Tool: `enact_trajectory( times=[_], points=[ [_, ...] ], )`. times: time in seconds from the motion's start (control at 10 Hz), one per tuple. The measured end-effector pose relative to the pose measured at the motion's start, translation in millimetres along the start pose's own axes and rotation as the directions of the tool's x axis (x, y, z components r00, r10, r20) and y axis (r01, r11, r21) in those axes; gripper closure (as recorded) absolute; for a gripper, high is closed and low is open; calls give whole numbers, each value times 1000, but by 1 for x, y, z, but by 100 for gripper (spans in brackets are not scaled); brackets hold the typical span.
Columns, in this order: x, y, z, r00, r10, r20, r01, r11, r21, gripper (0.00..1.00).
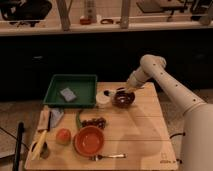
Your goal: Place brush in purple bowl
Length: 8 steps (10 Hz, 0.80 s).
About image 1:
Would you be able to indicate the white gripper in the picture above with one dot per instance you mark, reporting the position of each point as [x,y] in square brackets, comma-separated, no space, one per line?
[129,88]

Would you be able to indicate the black office chair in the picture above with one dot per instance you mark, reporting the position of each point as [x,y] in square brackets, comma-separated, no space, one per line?
[30,12]

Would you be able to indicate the folded grey cloth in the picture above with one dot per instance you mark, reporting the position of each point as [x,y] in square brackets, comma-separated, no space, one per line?
[56,116]

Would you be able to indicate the green vegetable toy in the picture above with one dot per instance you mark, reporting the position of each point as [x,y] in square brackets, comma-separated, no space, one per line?
[78,120]

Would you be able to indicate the black pole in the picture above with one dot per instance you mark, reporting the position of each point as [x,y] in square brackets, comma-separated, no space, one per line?
[16,160]

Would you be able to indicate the orange tomato toy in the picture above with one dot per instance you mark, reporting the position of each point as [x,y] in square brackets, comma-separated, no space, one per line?
[63,136]

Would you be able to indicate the purple bowl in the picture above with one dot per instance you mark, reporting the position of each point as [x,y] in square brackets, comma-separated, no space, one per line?
[123,99]

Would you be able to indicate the green plastic tray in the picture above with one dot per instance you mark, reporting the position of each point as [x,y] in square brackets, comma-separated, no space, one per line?
[83,86]

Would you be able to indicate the silver fork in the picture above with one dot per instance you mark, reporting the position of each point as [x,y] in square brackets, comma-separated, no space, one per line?
[99,156]

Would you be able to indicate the orange bowl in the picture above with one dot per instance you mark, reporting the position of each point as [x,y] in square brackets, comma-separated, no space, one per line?
[89,141]

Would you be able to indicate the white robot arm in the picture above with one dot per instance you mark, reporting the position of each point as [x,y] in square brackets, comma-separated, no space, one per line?
[197,143]

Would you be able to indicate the grey blue sponge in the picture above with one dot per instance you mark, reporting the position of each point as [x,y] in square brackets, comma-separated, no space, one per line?
[67,94]

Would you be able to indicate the bunch of dark grapes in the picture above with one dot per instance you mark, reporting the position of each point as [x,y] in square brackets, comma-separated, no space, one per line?
[98,122]

